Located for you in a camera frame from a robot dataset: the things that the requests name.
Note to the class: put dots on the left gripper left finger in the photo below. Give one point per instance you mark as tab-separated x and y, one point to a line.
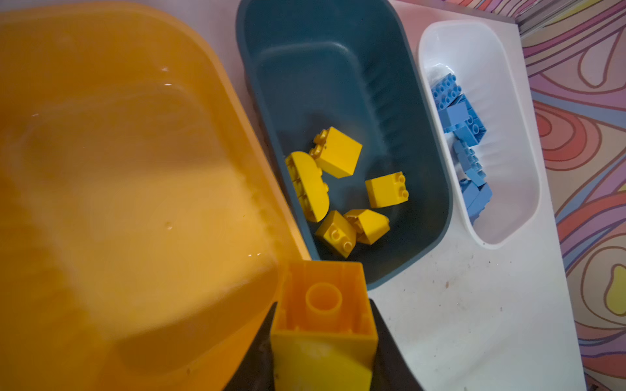
256	371

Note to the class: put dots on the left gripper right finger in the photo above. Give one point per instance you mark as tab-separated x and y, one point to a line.
390	371

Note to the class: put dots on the yellow lego cluster block two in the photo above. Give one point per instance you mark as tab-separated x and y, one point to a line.
323	334

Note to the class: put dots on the yellow lego cluster block three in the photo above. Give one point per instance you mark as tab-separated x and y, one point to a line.
370	226

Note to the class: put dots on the yellow sloped lego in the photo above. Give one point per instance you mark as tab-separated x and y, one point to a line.
311	190

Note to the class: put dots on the blue lego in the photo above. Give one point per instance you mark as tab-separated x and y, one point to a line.
461	119
475	197
469	163
446	91

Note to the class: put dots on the small yellow lego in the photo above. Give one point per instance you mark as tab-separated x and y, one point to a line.
337	233

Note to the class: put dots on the yellow lego cluster block one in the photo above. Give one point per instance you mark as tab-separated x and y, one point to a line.
387	190

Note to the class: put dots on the yellow plastic bin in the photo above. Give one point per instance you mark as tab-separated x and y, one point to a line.
143	233

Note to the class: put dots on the dark teal plastic bin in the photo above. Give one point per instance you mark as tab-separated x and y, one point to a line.
311	65

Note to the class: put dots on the white plastic bin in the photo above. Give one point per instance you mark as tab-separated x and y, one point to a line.
474	53

